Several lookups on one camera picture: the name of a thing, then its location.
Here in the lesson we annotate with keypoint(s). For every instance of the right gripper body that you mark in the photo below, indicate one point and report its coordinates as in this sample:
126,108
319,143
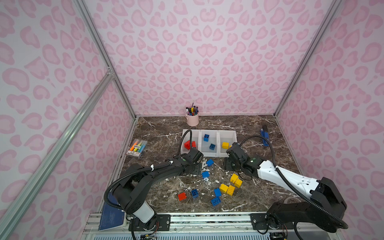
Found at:
235,166

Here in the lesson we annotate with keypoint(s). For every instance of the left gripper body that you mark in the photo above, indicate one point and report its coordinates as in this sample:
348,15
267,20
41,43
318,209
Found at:
197,168

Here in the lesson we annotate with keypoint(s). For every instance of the yellow lego brick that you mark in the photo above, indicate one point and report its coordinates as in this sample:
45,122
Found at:
225,145

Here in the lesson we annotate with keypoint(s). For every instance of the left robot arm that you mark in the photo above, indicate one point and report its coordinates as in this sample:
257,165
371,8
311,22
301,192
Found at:
129,192

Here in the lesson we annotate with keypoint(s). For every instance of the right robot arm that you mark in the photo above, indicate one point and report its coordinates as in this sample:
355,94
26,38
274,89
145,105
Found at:
321,202

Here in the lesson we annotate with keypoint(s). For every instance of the white left bin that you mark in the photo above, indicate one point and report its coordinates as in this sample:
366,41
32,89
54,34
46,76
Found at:
195,137

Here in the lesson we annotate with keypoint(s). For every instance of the white bin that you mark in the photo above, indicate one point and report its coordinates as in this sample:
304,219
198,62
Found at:
204,147
195,137
228,136

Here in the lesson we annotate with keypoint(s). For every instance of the blue lego centre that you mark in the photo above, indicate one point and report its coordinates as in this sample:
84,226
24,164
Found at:
205,175

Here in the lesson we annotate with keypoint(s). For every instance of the yellow lego pair right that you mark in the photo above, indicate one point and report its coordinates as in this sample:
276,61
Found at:
235,179

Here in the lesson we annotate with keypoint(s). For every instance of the yellow lego pair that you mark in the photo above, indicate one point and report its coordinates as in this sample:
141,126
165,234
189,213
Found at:
235,179
229,190

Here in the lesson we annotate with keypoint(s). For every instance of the white middle bin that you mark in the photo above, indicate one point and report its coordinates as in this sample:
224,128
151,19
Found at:
204,147

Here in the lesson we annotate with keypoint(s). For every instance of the white right bin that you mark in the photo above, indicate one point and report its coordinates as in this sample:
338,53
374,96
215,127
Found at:
228,136

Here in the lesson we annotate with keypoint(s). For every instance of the blue lego brick front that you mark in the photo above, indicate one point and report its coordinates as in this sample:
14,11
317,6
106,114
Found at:
195,193

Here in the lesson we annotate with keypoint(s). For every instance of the yellow lego pair front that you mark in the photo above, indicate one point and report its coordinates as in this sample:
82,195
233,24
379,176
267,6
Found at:
229,190

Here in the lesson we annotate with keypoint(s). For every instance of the red lego brick front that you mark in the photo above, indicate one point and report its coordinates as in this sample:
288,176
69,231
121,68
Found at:
182,196

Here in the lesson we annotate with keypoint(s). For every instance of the blue box cutter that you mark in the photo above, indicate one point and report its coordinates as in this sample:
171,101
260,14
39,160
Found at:
265,135

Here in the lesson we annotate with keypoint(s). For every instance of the blue small lego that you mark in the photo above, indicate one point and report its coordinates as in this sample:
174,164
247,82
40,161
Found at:
217,192

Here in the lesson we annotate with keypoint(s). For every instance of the blue flat lego front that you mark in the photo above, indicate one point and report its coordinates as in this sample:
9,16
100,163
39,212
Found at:
216,201

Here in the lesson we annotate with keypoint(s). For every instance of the pink pen cup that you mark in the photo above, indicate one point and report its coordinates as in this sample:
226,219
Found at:
192,115

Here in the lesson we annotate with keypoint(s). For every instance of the highlighter marker pack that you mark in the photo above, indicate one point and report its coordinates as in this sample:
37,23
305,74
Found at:
137,147

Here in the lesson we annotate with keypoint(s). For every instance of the white tape roll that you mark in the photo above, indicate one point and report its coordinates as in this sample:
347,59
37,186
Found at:
292,200

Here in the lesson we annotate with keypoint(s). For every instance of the blue notebook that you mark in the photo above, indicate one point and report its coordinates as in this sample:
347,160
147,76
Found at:
111,218

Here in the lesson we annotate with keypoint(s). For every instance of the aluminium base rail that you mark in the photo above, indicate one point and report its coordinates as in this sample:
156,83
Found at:
188,226

